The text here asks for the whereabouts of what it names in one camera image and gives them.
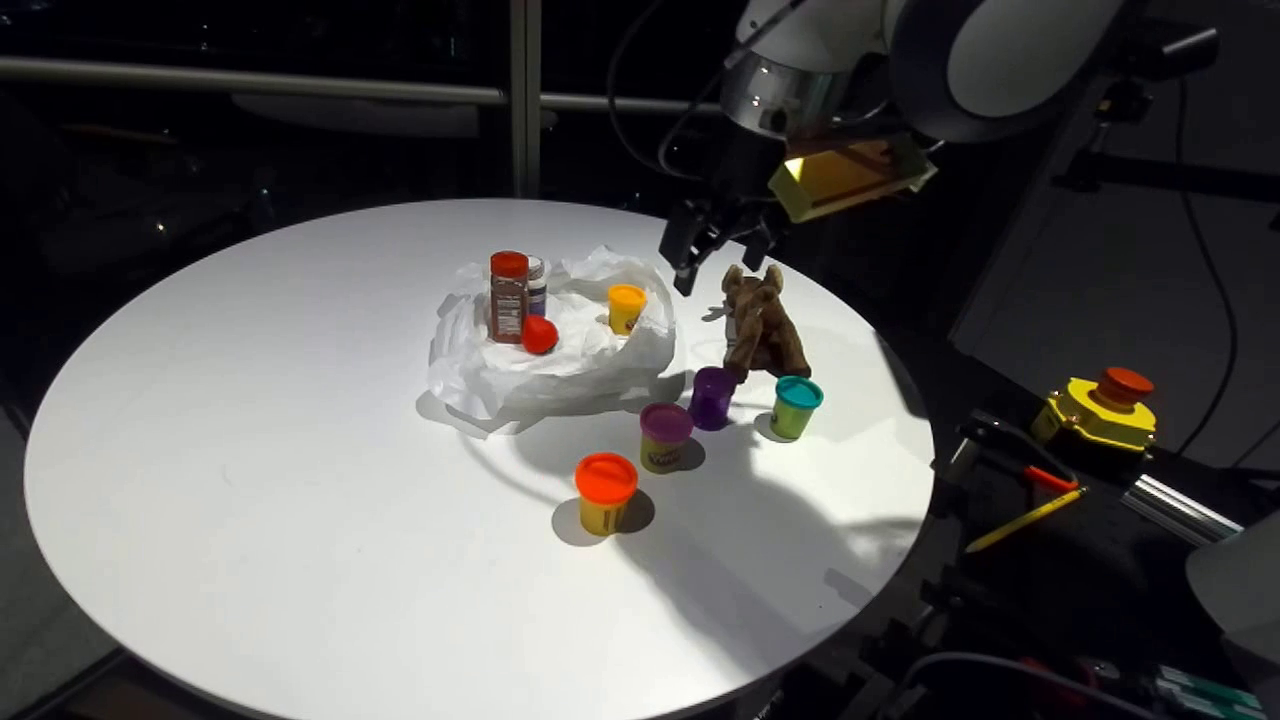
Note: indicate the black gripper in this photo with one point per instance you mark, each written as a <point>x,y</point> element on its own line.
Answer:
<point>722,224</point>

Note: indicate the brown plush moose toy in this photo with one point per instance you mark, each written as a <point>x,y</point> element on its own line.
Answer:
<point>763,326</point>

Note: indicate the amber lid dough tub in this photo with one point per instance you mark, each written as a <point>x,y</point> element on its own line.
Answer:
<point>626,306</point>

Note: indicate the purple dough tub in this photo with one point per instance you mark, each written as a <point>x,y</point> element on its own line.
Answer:
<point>714,398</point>

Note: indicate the teal lid dough tub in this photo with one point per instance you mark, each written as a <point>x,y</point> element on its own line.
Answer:
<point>799,404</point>

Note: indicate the magenta lid dough tub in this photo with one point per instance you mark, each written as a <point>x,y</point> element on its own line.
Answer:
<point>666,435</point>

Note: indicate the tall spice jar red lid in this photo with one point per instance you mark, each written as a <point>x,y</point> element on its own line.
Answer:
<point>511,302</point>

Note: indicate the orange lid dough tub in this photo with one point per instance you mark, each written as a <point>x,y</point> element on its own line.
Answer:
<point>606,490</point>

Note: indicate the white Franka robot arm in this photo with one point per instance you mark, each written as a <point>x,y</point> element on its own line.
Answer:
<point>932,62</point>

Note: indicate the tan taped mounting block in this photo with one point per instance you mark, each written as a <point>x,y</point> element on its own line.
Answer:
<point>855,176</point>

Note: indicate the clear plastic bag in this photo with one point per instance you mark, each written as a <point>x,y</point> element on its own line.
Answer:
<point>572,364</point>

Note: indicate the small white bottle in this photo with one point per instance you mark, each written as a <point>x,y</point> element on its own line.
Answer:
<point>537,296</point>

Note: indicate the small red ball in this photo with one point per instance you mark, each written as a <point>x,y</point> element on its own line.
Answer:
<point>537,335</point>

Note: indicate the yellow pencil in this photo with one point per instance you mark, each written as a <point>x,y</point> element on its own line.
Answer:
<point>1026,522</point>

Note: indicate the yellow emergency stop button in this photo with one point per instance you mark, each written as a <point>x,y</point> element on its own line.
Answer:
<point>1101,410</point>

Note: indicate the aluminium extrusion bar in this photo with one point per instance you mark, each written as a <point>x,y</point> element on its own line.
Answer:
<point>1181,507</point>

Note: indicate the white rounded object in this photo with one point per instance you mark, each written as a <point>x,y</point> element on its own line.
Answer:
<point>1243,587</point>

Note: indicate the grey window post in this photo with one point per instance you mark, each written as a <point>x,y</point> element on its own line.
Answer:
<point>527,95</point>

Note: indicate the horizontal metal window rail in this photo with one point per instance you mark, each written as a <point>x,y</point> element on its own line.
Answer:
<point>267,82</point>

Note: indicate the dark mounted camera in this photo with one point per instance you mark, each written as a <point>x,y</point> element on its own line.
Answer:
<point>1172,43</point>

